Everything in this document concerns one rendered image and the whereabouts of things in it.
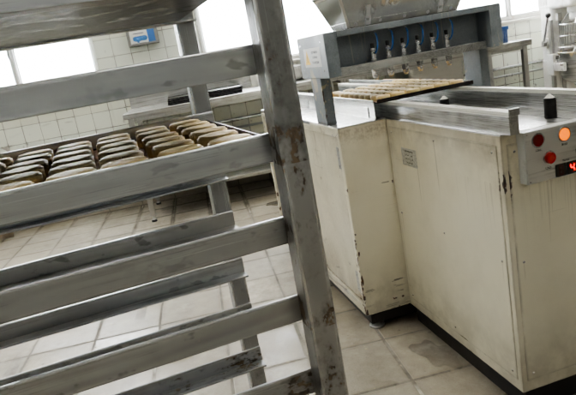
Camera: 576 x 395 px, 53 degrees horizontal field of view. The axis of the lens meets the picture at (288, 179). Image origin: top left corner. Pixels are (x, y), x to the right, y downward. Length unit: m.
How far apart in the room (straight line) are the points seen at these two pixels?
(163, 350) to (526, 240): 1.24
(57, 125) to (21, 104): 4.87
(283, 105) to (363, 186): 1.63
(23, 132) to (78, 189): 4.94
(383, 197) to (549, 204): 0.72
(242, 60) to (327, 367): 0.33
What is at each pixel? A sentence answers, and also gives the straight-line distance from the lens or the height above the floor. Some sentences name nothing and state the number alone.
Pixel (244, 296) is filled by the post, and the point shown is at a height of 0.72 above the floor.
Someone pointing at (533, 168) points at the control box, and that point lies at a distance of 1.61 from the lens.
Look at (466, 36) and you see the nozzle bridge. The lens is 2.43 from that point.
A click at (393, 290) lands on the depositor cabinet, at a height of 0.16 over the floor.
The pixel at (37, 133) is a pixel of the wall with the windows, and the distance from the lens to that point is 5.47.
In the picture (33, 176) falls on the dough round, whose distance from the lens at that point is 0.67.
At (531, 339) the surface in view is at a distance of 1.81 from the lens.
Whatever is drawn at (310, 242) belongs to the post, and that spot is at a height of 0.95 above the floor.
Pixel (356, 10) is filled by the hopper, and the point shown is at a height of 1.24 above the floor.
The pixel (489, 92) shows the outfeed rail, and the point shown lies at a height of 0.88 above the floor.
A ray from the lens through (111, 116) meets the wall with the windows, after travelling 5.34.
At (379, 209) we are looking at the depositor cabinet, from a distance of 2.22.
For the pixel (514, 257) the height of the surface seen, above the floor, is 0.50.
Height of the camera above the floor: 1.14
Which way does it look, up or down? 13 degrees down
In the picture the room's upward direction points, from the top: 10 degrees counter-clockwise
